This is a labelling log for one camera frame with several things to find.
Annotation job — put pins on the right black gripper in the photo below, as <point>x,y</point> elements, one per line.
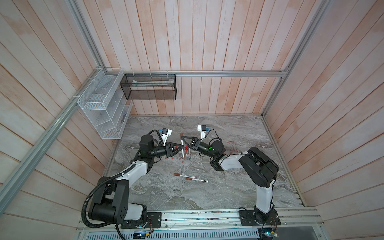
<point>197,144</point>

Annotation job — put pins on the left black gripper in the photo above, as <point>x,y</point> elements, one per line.
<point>169,150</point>

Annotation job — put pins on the brown marker pen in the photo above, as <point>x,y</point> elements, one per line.
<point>180,175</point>
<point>182,144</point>
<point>194,179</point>

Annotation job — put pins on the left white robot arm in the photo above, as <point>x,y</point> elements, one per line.
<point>108,203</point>

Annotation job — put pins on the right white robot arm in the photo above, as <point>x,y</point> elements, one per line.
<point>260,168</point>

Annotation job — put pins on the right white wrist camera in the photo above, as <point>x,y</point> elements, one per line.
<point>203,131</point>

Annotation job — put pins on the black wire mesh basket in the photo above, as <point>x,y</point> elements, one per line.
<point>149,87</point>

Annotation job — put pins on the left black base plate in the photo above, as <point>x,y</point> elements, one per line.
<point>151,220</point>

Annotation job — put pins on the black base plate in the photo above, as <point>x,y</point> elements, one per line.
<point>151,220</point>
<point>256,217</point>

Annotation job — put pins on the white wire mesh shelf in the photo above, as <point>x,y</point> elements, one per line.
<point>105,104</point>

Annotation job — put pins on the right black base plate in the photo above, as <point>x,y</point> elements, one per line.
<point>256,217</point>

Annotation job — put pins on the horizontal aluminium wall rail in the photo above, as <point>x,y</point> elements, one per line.
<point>252,73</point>

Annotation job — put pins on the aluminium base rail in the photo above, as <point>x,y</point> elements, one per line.
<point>302,223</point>

